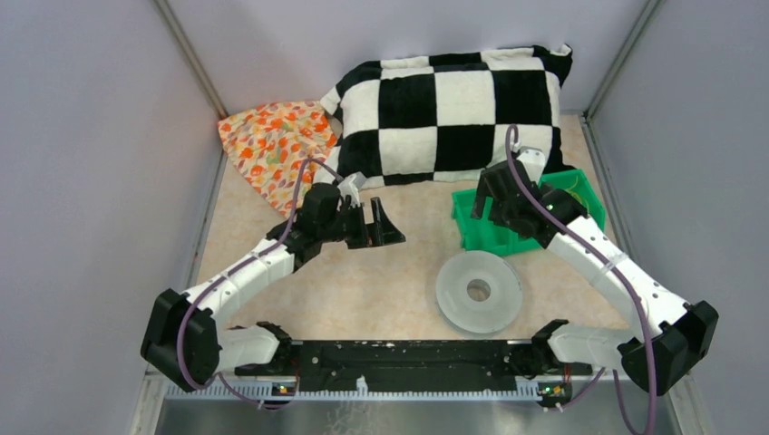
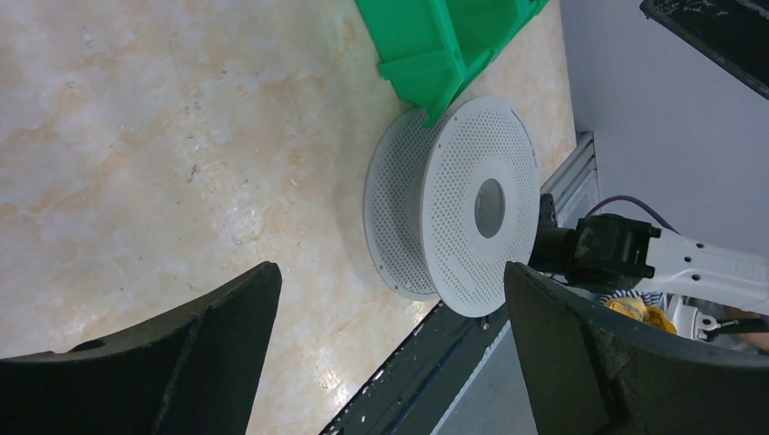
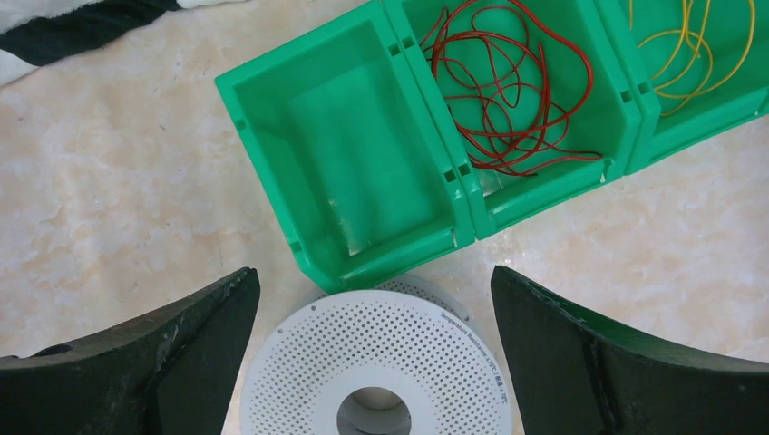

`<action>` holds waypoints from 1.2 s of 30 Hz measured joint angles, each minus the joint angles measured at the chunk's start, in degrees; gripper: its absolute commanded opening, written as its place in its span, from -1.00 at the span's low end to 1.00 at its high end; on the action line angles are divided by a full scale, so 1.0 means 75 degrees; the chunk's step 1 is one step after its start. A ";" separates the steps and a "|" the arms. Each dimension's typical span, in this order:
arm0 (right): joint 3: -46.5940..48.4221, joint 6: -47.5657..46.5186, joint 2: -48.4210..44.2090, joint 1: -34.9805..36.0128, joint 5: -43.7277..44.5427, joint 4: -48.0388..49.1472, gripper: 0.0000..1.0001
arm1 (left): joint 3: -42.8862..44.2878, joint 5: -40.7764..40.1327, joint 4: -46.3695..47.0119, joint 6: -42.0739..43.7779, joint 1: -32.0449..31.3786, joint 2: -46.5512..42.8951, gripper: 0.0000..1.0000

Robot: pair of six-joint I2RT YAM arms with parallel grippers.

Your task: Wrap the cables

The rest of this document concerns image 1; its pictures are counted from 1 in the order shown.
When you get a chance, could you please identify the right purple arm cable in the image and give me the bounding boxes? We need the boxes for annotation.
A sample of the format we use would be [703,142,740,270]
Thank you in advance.
[504,124,658,435]

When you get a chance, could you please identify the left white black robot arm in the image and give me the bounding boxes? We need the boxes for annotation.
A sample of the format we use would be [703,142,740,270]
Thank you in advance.
[140,182,405,392]

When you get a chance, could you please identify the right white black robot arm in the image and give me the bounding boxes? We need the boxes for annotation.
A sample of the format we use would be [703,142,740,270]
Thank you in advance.
[471,162,719,396]

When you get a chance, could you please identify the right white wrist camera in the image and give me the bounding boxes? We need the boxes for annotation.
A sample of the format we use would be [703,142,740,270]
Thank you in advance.
[516,146,548,183]

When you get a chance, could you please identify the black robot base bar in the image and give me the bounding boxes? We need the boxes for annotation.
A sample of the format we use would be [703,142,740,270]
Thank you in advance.
[234,340,593,392]

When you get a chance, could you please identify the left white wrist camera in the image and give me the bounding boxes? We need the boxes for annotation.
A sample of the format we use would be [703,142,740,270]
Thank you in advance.
[337,172,366,207]

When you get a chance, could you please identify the yellow wire coil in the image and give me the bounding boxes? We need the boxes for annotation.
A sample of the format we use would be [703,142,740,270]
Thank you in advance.
[564,174,587,208]

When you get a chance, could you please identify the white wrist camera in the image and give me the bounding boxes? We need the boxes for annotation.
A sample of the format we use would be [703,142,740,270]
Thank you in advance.
[337,172,366,207]
[516,146,548,183]

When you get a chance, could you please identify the grey slotted cable duct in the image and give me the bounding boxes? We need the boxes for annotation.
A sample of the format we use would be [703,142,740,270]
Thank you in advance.
[165,379,542,401]

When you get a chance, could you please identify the black white checkered pillow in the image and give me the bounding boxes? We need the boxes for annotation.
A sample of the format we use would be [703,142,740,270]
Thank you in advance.
[315,44,573,189]

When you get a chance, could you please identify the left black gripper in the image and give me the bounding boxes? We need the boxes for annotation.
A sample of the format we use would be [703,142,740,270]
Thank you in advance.
[319,197,404,249]

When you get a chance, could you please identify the orange floral cloth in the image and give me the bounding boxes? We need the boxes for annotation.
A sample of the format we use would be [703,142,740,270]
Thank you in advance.
[217,101,336,217]

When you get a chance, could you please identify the grey perforated cable spool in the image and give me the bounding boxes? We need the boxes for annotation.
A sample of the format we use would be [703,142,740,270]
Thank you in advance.
[435,250,523,337]

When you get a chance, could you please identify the green plastic compartment bin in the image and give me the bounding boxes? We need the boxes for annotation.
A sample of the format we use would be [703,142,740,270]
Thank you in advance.
[452,169,607,256]

